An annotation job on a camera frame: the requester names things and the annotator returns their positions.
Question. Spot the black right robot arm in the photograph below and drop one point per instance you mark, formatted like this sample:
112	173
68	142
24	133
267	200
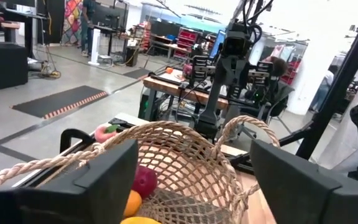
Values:
219	93

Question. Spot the red storage bin rack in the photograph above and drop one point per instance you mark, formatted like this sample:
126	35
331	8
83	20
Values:
186	40

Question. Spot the yellow banana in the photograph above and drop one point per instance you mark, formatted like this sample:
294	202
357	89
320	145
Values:
140	221

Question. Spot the person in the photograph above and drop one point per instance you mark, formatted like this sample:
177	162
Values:
88	28
323	87
278	65

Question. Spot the black striped-edge floor mat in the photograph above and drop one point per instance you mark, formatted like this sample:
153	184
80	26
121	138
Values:
57	101

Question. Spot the small black floor mat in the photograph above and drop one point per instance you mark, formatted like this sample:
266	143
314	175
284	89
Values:
137	73

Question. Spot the black office chair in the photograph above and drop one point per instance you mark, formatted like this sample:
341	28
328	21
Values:
278	102

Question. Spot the small yellow-orange fruit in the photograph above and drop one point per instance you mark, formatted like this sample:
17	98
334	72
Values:
133	203

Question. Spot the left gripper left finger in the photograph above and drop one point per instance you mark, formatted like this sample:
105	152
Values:
73	205

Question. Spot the black cabinet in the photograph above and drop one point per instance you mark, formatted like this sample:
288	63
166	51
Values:
2	65

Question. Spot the pink peach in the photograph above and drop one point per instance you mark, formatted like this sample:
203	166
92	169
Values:
102	134

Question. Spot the woven seagrass basket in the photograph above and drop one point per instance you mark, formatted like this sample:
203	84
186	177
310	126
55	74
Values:
197	149

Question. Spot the dark red round fruit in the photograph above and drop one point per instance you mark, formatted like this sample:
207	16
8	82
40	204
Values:
145	182

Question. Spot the white floor stand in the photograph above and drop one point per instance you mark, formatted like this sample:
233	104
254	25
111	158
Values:
94	46

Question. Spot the black aluminium rig frame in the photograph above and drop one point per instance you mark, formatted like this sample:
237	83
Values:
337	93

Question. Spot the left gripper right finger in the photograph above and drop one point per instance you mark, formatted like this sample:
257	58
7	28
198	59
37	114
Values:
306	199

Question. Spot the wooden workbench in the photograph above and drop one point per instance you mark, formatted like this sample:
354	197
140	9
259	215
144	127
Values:
166	88

